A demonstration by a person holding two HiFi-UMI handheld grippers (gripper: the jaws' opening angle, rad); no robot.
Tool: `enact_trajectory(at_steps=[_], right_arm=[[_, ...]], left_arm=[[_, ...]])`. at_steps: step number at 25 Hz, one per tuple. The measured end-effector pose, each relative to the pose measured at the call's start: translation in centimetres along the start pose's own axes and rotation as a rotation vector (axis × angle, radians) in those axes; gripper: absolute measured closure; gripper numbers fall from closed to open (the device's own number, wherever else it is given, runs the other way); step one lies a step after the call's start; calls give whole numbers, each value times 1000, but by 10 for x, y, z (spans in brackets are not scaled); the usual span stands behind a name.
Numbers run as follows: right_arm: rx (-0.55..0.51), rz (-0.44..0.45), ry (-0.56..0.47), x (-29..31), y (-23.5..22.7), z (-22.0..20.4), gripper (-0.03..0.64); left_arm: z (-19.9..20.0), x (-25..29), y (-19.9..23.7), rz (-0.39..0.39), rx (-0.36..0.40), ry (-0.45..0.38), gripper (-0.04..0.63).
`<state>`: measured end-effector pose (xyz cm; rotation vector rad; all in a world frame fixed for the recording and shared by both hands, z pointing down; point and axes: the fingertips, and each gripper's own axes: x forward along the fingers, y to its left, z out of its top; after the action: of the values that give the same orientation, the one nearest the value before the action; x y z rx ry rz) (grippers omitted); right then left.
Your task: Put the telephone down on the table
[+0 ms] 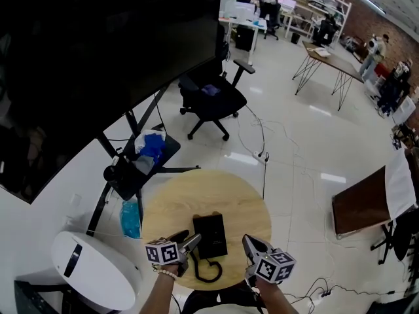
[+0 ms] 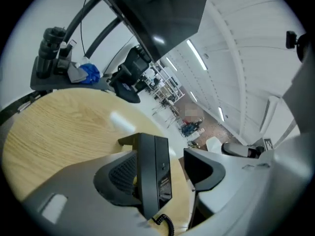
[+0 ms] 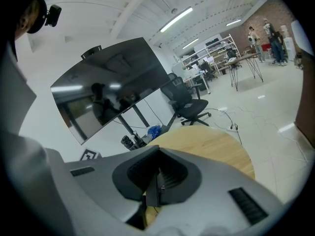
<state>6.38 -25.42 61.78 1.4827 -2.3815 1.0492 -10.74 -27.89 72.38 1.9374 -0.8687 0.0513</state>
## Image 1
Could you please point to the black accessories pile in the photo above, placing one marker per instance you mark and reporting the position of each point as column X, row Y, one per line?
column 114, row 172

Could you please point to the black television stand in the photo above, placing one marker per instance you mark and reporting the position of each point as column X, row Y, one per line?
column 131, row 188

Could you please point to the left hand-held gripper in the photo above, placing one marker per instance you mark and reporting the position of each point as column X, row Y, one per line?
column 162, row 251

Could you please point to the black office chair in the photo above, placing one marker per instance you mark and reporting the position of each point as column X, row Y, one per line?
column 222, row 105

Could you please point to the black speckled cabinet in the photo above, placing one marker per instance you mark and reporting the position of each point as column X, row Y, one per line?
column 29, row 298

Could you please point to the white office desk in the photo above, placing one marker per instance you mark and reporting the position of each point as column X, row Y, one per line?
column 252, row 25

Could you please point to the blue cloth on stand shelf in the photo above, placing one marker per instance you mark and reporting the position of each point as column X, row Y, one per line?
column 140, row 141

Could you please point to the brown wooden cabinet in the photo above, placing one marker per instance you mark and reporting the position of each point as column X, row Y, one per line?
column 360, row 204

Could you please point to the black device with cable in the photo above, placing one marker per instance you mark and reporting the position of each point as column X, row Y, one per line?
column 210, row 235

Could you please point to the black waste bin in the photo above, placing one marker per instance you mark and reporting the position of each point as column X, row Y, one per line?
column 295, row 38

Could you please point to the white low cabinet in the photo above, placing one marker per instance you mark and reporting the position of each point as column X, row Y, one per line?
column 404, row 110

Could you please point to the white cloth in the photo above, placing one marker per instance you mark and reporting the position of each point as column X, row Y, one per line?
column 401, row 188

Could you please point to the purple cloth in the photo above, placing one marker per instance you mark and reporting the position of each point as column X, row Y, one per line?
column 210, row 90

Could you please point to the dark table with hairpin legs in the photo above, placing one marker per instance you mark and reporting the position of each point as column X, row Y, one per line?
column 337, row 62

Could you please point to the blue plastic bag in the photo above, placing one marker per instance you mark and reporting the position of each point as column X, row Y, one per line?
column 130, row 219

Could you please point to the black swivel chair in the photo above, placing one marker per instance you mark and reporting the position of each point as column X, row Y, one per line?
column 406, row 240

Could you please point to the white desk phone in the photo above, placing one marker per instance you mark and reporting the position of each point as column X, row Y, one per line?
column 319, row 51

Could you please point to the white power strip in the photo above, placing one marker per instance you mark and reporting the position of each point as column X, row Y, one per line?
column 325, row 293
column 259, row 155

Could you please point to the white boxes on desk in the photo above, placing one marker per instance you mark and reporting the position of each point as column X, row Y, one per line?
column 240, row 10

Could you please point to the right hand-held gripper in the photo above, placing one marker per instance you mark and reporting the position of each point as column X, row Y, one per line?
column 275, row 268

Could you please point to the round wooden table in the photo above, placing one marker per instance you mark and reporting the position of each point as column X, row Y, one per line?
column 183, row 201

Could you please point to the large black television screen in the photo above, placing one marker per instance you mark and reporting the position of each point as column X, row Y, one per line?
column 98, row 61

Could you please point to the black computer tower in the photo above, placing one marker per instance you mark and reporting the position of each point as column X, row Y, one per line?
column 245, row 38

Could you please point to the ceiling light strip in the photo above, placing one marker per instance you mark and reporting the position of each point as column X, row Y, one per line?
column 371, row 2

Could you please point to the white oval appliance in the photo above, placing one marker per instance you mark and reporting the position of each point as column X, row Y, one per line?
column 98, row 273

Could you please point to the person's right forearm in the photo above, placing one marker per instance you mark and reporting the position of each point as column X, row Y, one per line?
column 276, row 298

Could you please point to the person's left forearm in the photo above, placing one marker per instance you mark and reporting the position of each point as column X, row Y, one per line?
column 158, row 298

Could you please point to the white shelving rack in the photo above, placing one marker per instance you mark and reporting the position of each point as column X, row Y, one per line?
column 340, row 8

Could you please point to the grey cloth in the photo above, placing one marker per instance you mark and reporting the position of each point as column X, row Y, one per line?
column 144, row 165

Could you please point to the office chair with clothes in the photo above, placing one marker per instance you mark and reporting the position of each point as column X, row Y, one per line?
column 271, row 13

